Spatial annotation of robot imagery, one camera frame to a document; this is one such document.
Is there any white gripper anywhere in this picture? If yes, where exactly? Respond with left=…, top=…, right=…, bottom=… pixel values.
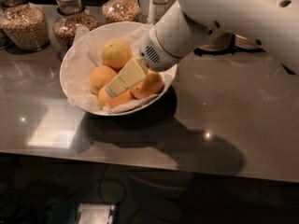
left=106, top=2, right=223, bottom=98

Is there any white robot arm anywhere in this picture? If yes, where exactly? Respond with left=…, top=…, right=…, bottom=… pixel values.
left=106, top=0, right=299, bottom=97

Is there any right orange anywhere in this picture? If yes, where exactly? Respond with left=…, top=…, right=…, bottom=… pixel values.
left=130, top=69, right=164, bottom=99

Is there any top greenish orange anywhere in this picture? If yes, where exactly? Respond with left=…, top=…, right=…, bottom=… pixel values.
left=101, top=38, right=133, bottom=70

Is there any white bowl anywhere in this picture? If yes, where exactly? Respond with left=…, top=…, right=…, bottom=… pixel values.
left=59, top=21, right=178, bottom=117

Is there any left orange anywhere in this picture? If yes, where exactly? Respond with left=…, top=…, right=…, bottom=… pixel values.
left=90, top=65, right=117, bottom=94

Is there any front orange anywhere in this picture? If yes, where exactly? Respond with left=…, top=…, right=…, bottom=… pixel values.
left=98, top=86, right=135, bottom=108

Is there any white paper liner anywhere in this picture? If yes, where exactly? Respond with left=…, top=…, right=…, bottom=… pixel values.
left=65, top=23, right=174, bottom=115

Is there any right glass cereal jar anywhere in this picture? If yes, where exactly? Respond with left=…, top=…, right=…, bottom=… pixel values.
left=102, top=0, right=140, bottom=23

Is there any glass cereal jar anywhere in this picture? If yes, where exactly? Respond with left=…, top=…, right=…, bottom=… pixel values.
left=52, top=0, right=99, bottom=49
left=102, top=0, right=140, bottom=23

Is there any clear glass bottle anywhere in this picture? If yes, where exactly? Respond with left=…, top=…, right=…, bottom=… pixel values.
left=152, top=0, right=169, bottom=21

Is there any white stand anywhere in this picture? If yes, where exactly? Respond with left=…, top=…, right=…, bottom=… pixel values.
left=139, top=0, right=154, bottom=23

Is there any middle glass cereal jar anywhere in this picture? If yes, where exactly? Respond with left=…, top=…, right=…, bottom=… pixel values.
left=52, top=0, right=99, bottom=49

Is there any large left glass jar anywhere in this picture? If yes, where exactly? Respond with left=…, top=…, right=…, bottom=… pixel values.
left=0, top=0, right=50, bottom=52

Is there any far left glass jar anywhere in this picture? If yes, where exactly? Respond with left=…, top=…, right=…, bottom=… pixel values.
left=0, top=7, right=12, bottom=49

